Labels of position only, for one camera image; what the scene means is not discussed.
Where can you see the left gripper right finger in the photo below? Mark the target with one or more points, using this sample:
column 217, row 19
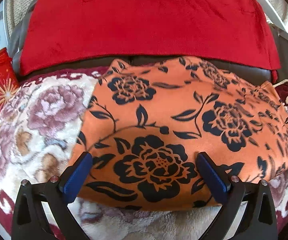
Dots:
column 259, row 219

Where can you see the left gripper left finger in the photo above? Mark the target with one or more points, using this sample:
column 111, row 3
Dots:
column 29, row 218

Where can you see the orange black floral garment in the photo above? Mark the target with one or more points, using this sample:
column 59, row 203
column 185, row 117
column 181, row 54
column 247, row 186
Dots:
column 144, row 126

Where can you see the floral plush blanket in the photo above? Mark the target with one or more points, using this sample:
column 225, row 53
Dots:
column 37, row 129

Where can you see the dark brown leather sofa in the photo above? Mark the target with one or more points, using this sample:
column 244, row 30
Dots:
column 256, row 76

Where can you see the red cloth on sofa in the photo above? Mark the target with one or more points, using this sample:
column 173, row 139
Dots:
column 62, row 31

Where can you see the white radiator rack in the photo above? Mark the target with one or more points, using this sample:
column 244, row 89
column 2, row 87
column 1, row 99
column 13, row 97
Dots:
column 271, row 12

